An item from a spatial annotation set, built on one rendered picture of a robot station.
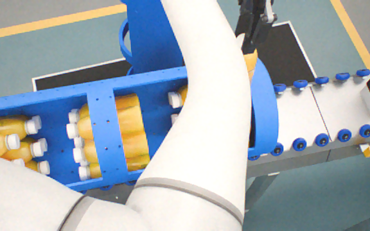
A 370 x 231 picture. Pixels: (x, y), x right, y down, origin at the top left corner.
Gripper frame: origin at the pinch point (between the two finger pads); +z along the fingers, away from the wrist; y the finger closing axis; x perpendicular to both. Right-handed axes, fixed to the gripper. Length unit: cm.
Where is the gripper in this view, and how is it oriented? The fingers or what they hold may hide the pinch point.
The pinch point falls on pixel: (246, 34)
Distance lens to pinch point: 93.0
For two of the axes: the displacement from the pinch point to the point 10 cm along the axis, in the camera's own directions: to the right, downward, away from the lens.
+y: -2.2, -8.9, 4.0
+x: -9.7, 1.8, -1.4
